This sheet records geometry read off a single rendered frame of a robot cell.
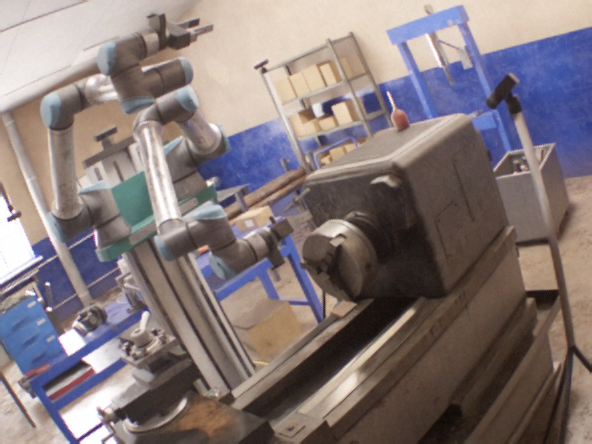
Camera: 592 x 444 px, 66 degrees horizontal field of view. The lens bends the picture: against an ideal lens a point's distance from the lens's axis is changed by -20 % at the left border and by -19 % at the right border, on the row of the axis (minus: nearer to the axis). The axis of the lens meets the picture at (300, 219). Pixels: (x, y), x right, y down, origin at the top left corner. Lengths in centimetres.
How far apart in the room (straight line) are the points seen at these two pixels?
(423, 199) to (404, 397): 64
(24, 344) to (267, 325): 184
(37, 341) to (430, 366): 234
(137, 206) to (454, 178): 143
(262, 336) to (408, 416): 235
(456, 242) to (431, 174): 26
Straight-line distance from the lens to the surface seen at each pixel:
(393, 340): 173
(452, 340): 189
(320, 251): 177
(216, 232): 161
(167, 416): 166
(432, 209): 180
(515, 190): 384
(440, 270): 182
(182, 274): 276
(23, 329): 329
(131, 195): 257
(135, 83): 139
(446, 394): 191
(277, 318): 400
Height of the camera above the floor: 166
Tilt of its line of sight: 13 degrees down
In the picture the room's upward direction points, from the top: 24 degrees counter-clockwise
